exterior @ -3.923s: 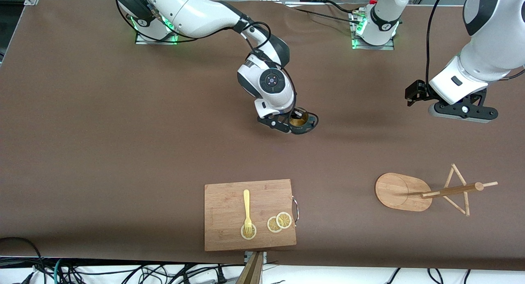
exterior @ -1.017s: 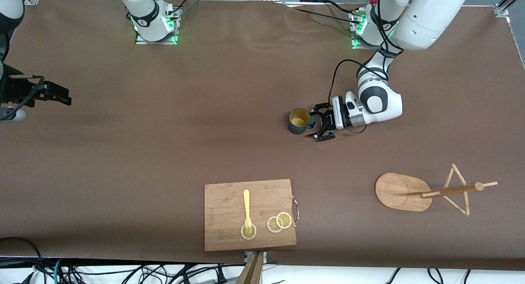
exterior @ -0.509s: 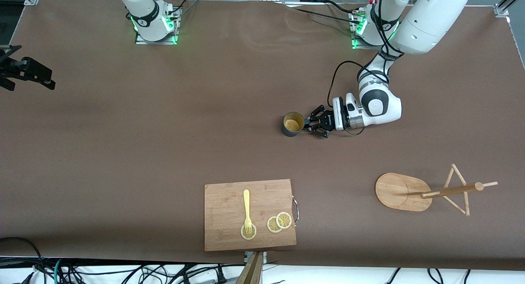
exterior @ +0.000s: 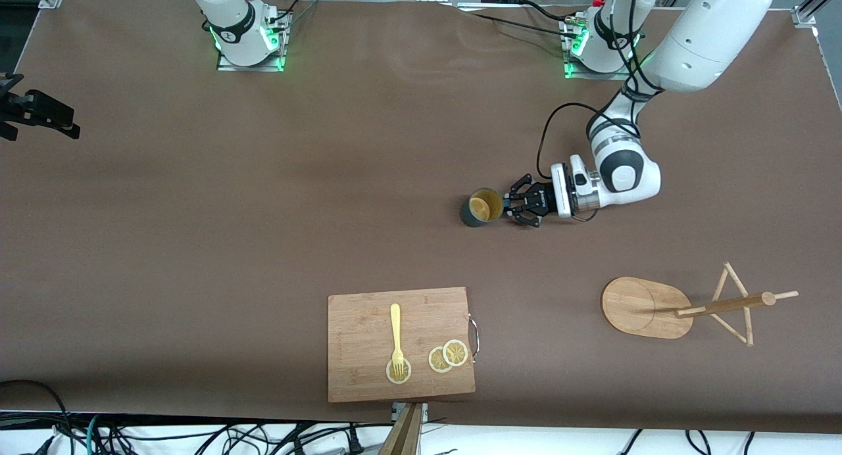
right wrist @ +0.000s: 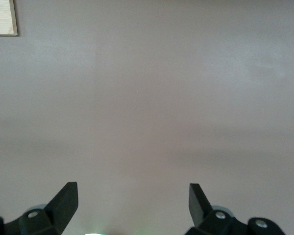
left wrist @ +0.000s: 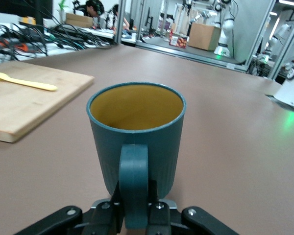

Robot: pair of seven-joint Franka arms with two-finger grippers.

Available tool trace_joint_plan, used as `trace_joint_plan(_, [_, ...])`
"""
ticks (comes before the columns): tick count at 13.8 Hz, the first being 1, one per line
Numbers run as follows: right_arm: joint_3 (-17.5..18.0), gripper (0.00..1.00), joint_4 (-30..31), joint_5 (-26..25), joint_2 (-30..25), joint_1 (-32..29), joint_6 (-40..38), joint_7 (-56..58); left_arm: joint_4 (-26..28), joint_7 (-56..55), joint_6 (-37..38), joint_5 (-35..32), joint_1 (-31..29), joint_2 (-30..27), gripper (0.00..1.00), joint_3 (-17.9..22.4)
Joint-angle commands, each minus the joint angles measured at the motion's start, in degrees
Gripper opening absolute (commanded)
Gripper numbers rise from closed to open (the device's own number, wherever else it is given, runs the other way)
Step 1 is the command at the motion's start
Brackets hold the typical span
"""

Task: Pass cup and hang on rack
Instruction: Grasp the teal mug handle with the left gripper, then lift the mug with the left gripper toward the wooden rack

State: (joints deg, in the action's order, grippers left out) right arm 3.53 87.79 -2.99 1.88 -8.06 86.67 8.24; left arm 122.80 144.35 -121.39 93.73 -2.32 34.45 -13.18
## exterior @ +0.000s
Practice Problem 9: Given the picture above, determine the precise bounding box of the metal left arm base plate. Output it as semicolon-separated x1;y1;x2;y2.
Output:
562;14;633;81

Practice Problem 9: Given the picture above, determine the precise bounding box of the black table cable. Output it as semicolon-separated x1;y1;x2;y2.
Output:
523;0;583;23
457;7;574;34

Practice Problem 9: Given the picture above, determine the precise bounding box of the yellow plastic fork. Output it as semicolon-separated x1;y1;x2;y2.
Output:
390;303;405;379

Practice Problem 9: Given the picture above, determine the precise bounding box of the wooden cutting board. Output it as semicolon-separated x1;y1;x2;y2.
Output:
328;287;480;403

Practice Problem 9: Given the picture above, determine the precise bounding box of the black looped floor cable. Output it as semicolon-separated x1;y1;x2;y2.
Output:
0;379;73;455

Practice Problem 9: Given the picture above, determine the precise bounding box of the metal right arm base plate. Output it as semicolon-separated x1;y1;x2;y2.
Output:
217;8;290;72

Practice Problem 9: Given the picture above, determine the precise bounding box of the wooden cup rack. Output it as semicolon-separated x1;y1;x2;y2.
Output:
601;262;799;347

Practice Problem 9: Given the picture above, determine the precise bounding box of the dark teal mug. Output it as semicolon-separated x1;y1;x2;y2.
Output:
460;188;506;228

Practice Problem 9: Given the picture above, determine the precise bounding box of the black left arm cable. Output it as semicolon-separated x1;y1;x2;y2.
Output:
536;0;658;186

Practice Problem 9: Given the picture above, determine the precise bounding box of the small metal bracket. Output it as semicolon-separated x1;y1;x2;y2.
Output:
392;402;428;424

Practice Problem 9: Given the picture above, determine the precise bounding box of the wooden post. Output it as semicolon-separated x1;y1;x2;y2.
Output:
378;404;423;455

